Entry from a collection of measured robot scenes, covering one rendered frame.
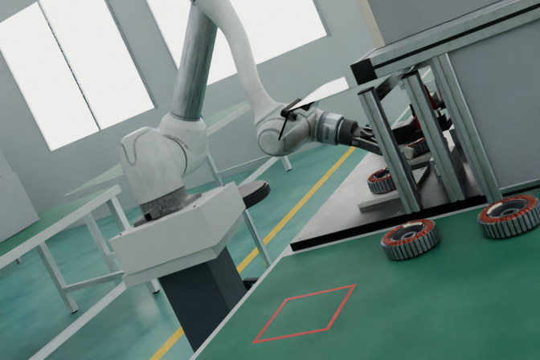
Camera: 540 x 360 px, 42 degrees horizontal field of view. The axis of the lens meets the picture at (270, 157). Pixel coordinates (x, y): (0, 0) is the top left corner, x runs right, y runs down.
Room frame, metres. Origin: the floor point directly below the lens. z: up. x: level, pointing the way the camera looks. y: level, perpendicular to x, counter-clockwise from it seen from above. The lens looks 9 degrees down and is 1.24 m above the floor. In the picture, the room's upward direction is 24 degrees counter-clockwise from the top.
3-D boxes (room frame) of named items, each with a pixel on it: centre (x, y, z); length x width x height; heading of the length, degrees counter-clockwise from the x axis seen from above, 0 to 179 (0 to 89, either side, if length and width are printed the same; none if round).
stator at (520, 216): (1.20, -0.35, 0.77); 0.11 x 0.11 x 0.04
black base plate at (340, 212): (1.77, -0.32, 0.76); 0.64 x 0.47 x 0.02; 150
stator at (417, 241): (1.31, -0.19, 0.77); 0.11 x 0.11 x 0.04
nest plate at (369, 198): (1.67, -0.25, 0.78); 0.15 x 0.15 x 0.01; 60
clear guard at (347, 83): (1.63, -0.23, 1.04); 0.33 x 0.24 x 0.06; 60
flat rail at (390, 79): (1.73, -0.40, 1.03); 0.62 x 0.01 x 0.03; 150
